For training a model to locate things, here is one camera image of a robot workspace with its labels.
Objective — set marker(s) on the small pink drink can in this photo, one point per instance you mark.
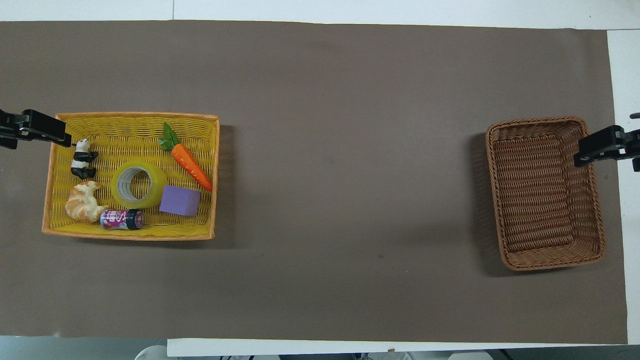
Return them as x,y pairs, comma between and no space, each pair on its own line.
120,220

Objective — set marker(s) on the brown wicker basket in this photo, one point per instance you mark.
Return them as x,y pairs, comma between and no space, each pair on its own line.
545,200

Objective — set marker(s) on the purple block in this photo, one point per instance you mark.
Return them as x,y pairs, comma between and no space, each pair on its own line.
180,201

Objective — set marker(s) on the orange toy carrot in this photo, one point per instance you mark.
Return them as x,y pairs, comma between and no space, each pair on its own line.
190,165

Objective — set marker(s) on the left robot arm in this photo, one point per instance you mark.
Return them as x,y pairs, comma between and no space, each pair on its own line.
152,354

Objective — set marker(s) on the yellow wicker basket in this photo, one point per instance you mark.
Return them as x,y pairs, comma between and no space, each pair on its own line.
200,225

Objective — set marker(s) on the panda toy figure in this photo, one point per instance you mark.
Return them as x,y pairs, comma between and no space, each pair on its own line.
80,160

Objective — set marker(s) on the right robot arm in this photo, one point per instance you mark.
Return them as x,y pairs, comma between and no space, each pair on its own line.
470,357

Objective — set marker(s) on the toy croissant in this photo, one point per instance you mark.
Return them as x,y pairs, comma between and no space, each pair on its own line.
82,202

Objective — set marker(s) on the yellow-green tape roll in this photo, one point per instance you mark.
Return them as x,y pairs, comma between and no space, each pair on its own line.
117,192

